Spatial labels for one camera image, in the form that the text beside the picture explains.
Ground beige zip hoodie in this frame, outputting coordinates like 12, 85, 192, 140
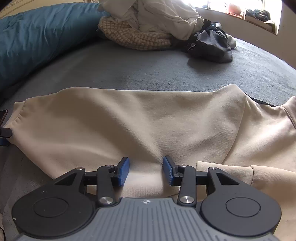
6, 84, 295, 240

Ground dark clothes on windowsill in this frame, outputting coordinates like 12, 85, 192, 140
245, 9, 270, 22

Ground blue duvet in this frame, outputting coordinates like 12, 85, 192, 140
1, 3, 109, 90

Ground checked pink cloth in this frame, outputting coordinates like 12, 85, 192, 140
98, 17, 171, 51

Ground dark furry garment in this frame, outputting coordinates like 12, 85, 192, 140
171, 20, 236, 63

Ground grey-blue bed blanket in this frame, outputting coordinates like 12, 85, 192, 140
0, 37, 296, 241

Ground pale beige crumpled garment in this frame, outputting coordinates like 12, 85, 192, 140
98, 1, 204, 41

